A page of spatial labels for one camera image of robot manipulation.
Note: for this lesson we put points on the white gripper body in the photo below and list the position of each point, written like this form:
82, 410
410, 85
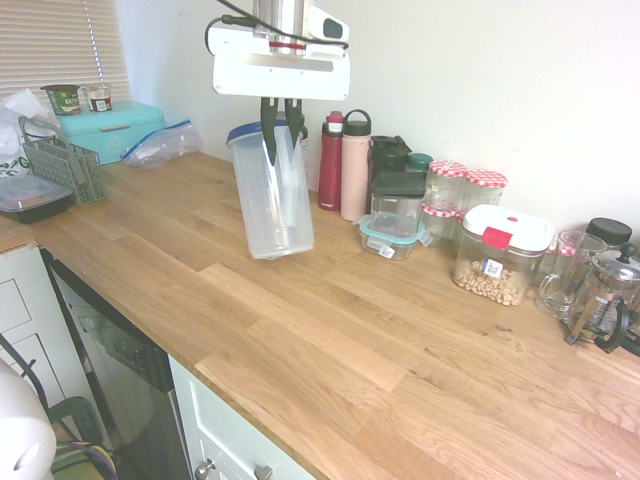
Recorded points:
280, 75

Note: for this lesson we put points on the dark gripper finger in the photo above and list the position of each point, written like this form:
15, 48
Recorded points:
269, 130
295, 120

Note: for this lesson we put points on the clear plastic pitcher blue lid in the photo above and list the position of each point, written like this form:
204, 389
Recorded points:
272, 215

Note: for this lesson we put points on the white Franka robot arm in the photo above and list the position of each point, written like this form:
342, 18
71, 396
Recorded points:
280, 15

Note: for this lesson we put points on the red water bottle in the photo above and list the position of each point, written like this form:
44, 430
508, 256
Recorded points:
330, 175

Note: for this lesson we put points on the pink water bottle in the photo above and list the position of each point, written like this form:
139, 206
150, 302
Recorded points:
354, 175

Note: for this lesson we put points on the black shaker bottle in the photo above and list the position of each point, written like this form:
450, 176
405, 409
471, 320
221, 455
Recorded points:
387, 155

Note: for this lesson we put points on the clear zip bag blue seal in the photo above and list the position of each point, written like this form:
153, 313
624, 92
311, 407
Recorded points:
160, 145

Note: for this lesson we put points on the square container black lid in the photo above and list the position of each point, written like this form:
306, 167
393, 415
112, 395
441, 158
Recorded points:
397, 184

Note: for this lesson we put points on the glass jar dark green lid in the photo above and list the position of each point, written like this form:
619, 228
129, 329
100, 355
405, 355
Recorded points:
419, 162

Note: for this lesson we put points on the glass container teal clip lid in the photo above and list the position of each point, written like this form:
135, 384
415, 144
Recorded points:
392, 235

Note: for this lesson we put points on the teal metal bread box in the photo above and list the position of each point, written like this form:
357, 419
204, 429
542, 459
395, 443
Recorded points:
115, 130

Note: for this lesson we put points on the glass jar red gingham lid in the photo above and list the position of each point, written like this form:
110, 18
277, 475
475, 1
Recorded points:
482, 190
440, 225
459, 232
446, 182

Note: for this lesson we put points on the red and white yogurt cup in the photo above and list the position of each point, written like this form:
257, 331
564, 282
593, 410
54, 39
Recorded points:
99, 97

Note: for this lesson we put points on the white blind wand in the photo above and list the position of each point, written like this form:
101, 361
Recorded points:
94, 40

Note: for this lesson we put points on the grey cutlery basket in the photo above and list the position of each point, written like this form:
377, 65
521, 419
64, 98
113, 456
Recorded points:
75, 170

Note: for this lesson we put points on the green oatmeal cup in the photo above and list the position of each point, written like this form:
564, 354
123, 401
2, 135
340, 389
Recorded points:
65, 100

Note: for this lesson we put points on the white window blinds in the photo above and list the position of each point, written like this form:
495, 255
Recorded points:
50, 40

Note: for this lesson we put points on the black takeout container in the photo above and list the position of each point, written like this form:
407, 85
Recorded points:
30, 200

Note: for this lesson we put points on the white plastic bag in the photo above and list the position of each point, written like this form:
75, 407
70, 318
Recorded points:
15, 130

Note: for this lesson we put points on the cereal container white lid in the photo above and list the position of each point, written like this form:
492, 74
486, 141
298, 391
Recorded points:
500, 270

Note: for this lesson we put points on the black dishwasher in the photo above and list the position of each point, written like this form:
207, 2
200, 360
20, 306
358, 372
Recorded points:
115, 360

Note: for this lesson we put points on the pale cabinet drawer front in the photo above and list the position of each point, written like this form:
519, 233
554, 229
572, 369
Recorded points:
225, 430

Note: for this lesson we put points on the white cabinet with panel doors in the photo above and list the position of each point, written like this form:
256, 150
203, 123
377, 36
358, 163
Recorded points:
20, 310

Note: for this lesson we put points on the clear glass mug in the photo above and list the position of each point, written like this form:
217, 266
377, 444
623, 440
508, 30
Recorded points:
565, 280

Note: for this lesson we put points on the jar with black lid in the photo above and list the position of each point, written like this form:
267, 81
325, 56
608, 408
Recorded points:
610, 230

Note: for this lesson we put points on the silver cabinet knob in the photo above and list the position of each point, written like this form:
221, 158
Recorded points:
204, 469
263, 472

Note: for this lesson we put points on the glass french press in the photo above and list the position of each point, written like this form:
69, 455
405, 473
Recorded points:
605, 295

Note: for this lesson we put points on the white and grey wrist camera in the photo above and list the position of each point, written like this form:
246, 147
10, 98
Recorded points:
330, 25

